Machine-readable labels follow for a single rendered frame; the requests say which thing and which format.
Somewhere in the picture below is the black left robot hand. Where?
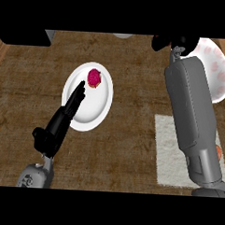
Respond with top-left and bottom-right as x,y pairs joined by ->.
31,77 -> 87,161

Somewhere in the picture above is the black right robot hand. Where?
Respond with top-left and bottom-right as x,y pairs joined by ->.
150,35 -> 201,54

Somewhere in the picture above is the white bowl with pink spots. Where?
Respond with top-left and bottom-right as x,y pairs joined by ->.
181,36 -> 225,105

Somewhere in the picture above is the white placemat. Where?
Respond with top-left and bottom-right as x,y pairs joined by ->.
150,114 -> 225,190

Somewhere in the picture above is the orange-red tomato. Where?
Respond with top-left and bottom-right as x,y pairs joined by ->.
215,145 -> 223,162

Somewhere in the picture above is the white plate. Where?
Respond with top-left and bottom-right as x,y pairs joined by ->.
59,60 -> 116,134

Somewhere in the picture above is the pale grey round object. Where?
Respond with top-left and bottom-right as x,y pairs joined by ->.
112,32 -> 135,41

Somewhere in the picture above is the pink frosted cupcake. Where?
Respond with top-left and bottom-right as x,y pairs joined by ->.
87,67 -> 103,90

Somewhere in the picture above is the black appliance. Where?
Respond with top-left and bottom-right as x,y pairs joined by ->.
0,26 -> 56,48

